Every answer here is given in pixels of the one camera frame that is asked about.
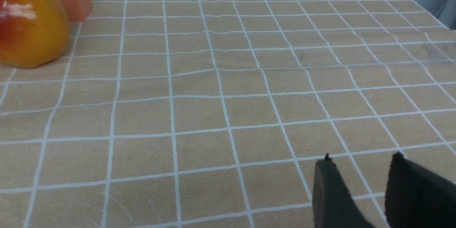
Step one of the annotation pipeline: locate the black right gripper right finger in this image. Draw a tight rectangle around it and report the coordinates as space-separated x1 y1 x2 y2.
385 152 456 228

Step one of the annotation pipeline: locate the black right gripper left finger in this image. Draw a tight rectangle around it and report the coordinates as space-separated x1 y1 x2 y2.
312 154 373 228

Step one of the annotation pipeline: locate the beige grid tablecloth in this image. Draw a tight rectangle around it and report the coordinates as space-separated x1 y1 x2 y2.
1 0 455 228

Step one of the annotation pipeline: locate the orange yellow toy pear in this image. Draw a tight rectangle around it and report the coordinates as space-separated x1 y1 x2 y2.
0 0 70 68

